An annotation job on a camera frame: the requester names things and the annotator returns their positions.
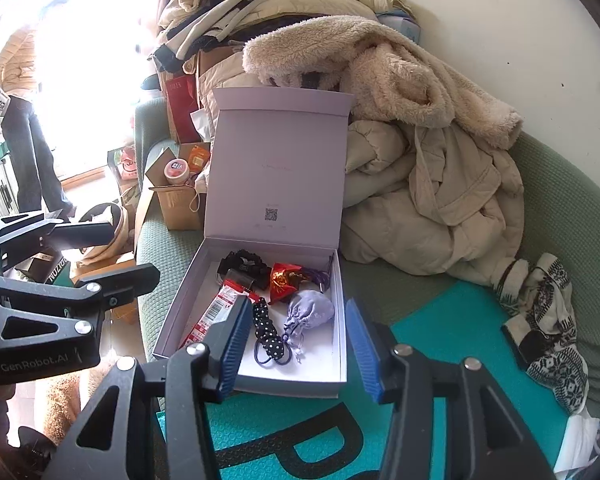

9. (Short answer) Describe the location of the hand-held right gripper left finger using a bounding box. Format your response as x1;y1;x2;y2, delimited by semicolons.
40;294;256;480

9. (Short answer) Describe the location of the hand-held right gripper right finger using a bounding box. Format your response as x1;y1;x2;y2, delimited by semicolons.
344;297;556;480

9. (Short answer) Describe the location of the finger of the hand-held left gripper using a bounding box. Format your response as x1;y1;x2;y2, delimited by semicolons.
0;262;161;341
0;210;118;281

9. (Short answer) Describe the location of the black polka dot hair tie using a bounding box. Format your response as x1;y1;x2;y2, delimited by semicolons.
250;297;295;368

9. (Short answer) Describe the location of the red white snack packet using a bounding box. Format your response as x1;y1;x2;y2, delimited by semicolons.
177;280;251;351

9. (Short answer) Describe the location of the lavender drawstring pouch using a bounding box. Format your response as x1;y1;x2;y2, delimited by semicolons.
282;289;336;361

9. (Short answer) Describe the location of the bright red candy packet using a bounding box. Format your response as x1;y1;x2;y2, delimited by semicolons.
269;262;306;306

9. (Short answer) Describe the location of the black hair scrunchie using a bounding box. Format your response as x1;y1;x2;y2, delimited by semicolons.
217;249;270;288

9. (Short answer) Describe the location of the purple tassel ornament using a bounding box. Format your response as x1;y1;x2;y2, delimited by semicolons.
300;252;337;293

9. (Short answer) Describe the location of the white gift box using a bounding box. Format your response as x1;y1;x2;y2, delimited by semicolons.
152;86;355;400

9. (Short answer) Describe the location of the tan round basket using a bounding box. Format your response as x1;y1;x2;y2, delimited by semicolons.
77;201;133;266

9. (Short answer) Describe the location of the brown plush cushion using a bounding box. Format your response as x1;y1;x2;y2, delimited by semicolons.
40;350;121;441

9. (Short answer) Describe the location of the teal bubble mailer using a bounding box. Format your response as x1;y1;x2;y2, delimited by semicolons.
155;280;571;480

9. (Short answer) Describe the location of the pink printed box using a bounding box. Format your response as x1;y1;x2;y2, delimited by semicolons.
107;146;137;181

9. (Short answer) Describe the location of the brown paper bag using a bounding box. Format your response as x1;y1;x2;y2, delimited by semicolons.
145;142;213;232

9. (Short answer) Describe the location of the pink round tin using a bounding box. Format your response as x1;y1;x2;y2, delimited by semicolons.
164;158;191;184

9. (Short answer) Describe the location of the orange packet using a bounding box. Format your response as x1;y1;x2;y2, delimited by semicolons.
187;144;212;175

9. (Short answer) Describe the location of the red paper bag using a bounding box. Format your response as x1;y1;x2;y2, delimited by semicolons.
162;74;201;145

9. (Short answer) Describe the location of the beige padded jacket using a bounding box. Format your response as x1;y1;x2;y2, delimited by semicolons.
340;120;526;286

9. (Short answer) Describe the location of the black white patterned knit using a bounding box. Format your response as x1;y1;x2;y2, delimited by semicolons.
495;252;591;416

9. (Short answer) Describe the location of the white tissue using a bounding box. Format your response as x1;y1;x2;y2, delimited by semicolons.
555;405;600;476

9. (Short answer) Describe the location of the green sofa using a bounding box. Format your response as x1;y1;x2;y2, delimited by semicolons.
134;97;600;421

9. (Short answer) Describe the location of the pile of clothes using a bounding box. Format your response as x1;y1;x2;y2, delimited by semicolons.
152;0;416;76

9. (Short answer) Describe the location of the cream fleece coat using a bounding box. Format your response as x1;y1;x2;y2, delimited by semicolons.
242;15;523;150

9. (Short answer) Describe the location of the light blue box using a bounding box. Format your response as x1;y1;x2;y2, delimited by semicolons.
375;10;423;46

